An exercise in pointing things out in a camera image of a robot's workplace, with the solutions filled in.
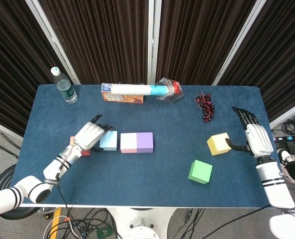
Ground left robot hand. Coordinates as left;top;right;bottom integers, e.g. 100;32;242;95
72;114;114;153

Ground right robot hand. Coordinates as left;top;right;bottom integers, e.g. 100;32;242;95
225;107;274;158

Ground red cube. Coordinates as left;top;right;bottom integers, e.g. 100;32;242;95
70;136;91;157

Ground light blue cube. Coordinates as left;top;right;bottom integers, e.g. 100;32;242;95
99;130;118;151

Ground yellow cube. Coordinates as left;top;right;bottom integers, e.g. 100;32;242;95
206;132;233;156

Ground pink cube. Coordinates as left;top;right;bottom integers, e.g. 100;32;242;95
120;132;138;154

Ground purple cube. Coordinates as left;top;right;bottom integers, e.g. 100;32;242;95
136;132;154;154

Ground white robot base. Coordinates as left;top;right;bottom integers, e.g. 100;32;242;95
107;208;175;239

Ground green cube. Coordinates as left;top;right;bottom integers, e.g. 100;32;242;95
188;159;213;185

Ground white sneaker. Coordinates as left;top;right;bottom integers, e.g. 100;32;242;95
276;148;295;184

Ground power strip with lit switches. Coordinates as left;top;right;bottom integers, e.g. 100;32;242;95
273;134;295;143

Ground orange biscuit box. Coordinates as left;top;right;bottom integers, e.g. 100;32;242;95
101;83;145;104

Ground clear plastic water bottle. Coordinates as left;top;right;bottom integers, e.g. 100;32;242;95
50;66;78;104

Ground dark red grape bunch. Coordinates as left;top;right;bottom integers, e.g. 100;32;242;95
194;92;215;124

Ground white paper roll blue band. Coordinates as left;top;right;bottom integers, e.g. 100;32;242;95
111;84;173;96

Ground blue fabric table cover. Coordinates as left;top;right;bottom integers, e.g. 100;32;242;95
5;84;286;209

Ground dark brown pleated curtain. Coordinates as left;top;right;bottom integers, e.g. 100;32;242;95
39;0;150;85
159;0;257;85
219;0;295;122
0;0;75;136

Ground clear plastic box red contents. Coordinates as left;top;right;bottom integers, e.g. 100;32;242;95
156;77;184;103

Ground green floor device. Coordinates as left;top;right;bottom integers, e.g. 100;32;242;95
96;227;112;239

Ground black coiled cables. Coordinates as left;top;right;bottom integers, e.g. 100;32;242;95
281;112;295;136

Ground white partition base rail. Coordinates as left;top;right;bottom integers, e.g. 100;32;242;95
269;99;295;129
0;118;23;144

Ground tangled floor cables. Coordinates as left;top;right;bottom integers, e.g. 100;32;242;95
44;208;118;239

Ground black floor cable with plug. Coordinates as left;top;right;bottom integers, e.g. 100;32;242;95
173;208;205;239

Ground white partition post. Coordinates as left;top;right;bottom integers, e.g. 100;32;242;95
211;0;267;86
25;0;81;85
147;0;162;85

